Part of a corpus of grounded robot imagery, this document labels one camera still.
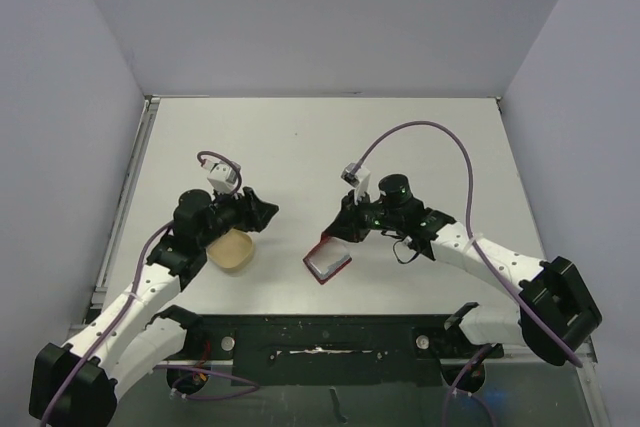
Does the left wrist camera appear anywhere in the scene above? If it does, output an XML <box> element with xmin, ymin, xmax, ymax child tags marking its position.
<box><xmin>203</xmin><ymin>159</ymin><xmax>242</xmax><ymax>195</ymax></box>

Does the red leather card holder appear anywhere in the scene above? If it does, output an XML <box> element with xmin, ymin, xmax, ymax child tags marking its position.
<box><xmin>302</xmin><ymin>234</ymin><xmax>352</xmax><ymax>285</ymax></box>

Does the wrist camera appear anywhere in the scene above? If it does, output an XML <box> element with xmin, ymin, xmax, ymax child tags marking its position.
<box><xmin>341</xmin><ymin>160</ymin><xmax>371</xmax><ymax>205</ymax></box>
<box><xmin>203</xmin><ymin>159</ymin><xmax>242</xmax><ymax>195</ymax></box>

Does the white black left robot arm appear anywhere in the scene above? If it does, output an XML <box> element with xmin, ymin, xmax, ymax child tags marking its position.
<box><xmin>29</xmin><ymin>187</ymin><xmax>279</xmax><ymax>426</ymax></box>

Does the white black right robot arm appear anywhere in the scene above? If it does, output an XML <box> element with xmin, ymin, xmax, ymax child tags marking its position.
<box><xmin>323</xmin><ymin>174</ymin><xmax>602</xmax><ymax>366</ymax></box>

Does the beige oval tray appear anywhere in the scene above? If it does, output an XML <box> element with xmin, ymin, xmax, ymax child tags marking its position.
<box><xmin>206</xmin><ymin>229</ymin><xmax>255</xmax><ymax>273</ymax></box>

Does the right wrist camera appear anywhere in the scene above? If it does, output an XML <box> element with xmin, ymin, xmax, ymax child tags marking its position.
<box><xmin>341</xmin><ymin>160</ymin><xmax>371</xmax><ymax>205</ymax></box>

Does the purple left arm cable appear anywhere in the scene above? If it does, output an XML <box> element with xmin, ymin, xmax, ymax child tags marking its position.
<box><xmin>39</xmin><ymin>150</ymin><xmax>261</xmax><ymax>423</ymax></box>

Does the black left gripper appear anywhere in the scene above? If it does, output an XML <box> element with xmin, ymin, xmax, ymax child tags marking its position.
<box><xmin>198</xmin><ymin>182</ymin><xmax>277</xmax><ymax>247</ymax></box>

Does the aluminium left rail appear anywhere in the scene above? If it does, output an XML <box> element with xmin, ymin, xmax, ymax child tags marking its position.
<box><xmin>89</xmin><ymin>95</ymin><xmax>161</xmax><ymax>310</ymax></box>

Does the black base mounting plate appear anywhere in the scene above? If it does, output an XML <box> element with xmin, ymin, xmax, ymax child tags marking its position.
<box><xmin>172</xmin><ymin>314</ymin><xmax>480</xmax><ymax>387</ymax></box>

